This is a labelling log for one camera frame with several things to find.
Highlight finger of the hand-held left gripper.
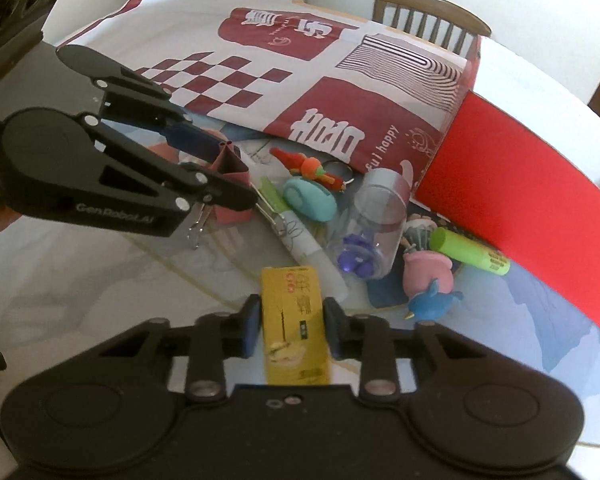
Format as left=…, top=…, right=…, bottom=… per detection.
left=82, top=112, right=257, bottom=213
left=92, top=72, right=221, bottom=161

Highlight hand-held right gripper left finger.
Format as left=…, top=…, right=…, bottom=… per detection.
left=97, top=294, right=263, bottom=403

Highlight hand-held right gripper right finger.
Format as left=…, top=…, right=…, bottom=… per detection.
left=322, top=297, right=486, bottom=402

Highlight small maroon paper box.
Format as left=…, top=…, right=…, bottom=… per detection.
left=207, top=141, right=254, bottom=224

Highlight yellow cardboard box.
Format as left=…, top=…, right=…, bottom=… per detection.
left=260, top=266, right=333, bottom=387

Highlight metal nail clipper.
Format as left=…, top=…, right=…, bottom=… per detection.
left=185, top=202, right=212, bottom=251

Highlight purple toy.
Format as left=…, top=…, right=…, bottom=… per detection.
left=337, top=232, right=384, bottom=277

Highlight white tube with green label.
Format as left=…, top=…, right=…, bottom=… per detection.
left=242, top=152, right=351, bottom=303

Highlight blue figure toy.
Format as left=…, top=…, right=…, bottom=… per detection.
left=405, top=280, right=465, bottom=324

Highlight pink pig toy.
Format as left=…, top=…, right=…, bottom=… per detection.
left=402, top=250, right=454, bottom=302

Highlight teal striped cupcake toy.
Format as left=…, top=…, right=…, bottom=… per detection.
left=404, top=215, right=437, bottom=252

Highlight clear plastic jar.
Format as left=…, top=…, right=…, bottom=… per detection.
left=325, top=167, right=412, bottom=282

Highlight green highlighter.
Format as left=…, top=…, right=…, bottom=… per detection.
left=428, top=227, right=511, bottom=276

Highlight red cardboard box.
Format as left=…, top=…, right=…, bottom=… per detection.
left=412, top=35, right=600, bottom=334

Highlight teal egg-shaped holder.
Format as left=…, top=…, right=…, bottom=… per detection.
left=282, top=176, right=337, bottom=222

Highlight red and white printed bag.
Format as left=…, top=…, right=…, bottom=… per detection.
left=55, top=0, right=481, bottom=182

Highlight carrot and chili keychain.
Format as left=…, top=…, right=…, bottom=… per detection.
left=270, top=147, right=354, bottom=194

